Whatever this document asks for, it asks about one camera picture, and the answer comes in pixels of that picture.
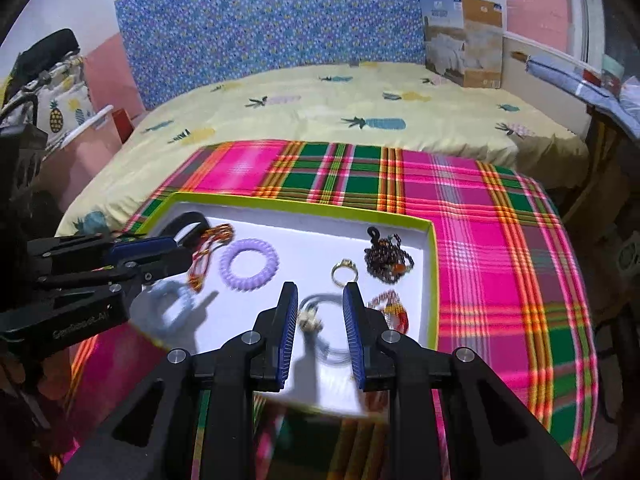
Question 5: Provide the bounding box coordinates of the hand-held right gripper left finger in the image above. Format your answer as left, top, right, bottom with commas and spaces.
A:
59, 281, 299, 480

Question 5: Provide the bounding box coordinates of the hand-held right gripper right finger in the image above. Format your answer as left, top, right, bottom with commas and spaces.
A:
343, 281, 583, 480

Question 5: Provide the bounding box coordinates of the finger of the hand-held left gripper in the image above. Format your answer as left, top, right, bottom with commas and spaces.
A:
27, 232, 178, 281
0, 247, 193, 358

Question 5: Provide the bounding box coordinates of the silver bracelet with charm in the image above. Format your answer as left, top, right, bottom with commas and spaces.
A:
297, 294, 357, 367

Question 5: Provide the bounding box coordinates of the light blue spiral hair tie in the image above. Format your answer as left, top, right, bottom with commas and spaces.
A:
131, 280, 202, 347

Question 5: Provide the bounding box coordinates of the gold ring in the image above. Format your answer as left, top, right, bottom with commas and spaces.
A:
331, 258, 359, 287

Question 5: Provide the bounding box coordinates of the purple spiral hair tie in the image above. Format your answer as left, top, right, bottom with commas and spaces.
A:
219, 238, 280, 292

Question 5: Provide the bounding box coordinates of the red yellow beaded bracelet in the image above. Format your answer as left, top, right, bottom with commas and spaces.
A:
186, 223, 236, 295

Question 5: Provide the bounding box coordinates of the white tray with green rim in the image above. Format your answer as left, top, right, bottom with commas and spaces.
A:
125, 191, 440, 418

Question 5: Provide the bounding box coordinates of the black wristband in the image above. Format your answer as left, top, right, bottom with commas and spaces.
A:
159, 212, 211, 251

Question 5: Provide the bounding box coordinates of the white rod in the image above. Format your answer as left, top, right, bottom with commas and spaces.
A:
47, 105, 115, 151

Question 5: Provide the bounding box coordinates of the small red box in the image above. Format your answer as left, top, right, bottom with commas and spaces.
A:
111, 108, 133, 144

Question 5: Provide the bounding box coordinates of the black bag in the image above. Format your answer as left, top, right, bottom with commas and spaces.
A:
10, 29, 81, 91

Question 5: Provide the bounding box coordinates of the pink green plaid cloth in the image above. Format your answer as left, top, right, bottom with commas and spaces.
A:
50, 141, 601, 480

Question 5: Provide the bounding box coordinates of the yellow pineapple bed sheet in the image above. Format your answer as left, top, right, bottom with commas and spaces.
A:
55, 60, 591, 236

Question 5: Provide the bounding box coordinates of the blue floral headboard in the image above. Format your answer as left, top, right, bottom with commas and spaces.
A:
114, 0, 455, 111

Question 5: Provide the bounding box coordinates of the wooden side table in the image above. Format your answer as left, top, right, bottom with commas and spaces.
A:
560, 110, 631, 221

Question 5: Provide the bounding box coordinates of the cardboard bedding box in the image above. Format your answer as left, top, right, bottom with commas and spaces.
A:
419, 0, 508, 88

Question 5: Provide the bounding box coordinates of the grey folded cloth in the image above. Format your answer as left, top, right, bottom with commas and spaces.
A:
525, 52, 640, 141

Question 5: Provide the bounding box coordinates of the white plastic bag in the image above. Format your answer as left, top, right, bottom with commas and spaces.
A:
617, 74, 640, 111

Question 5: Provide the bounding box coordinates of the pink beaded bracelet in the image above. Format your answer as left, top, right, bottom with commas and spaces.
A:
366, 289, 412, 336

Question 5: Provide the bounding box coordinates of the dark beaded necklace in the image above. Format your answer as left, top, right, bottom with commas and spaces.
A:
363, 226, 415, 283

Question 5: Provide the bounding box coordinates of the white window frame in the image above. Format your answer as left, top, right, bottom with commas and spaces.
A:
560, 0, 608, 68

